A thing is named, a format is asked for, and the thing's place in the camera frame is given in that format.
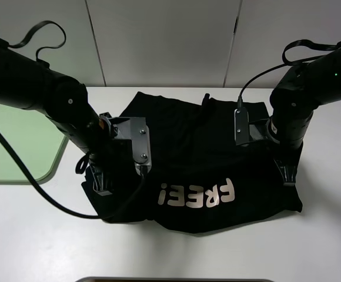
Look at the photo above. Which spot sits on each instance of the black short sleeve t-shirt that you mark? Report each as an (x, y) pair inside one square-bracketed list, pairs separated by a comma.
[(200, 180)]

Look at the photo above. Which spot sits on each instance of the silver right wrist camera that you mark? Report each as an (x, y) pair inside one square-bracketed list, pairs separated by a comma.
[(242, 135)]

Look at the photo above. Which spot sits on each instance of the green plastic tray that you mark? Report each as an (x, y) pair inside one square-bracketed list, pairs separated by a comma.
[(38, 143)]

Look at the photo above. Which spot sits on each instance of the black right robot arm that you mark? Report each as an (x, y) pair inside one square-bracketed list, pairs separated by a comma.
[(308, 84)]

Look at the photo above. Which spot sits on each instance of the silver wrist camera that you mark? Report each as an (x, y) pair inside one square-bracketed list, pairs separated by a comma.
[(242, 135), (141, 147)]

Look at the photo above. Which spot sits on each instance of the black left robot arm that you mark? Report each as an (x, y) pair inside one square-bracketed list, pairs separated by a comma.
[(31, 85)]

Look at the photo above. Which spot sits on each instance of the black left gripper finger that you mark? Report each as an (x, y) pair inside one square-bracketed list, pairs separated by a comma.
[(100, 185)]

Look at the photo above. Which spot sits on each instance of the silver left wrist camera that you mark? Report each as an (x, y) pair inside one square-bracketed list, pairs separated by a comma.
[(141, 147)]

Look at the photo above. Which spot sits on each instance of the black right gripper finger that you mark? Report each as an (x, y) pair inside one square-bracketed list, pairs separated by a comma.
[(288, 171)]

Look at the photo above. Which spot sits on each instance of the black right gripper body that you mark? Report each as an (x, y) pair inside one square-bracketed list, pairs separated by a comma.
[(261, 131)]

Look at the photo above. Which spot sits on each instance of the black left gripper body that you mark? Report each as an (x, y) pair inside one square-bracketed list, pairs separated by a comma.
[(109, 140)]

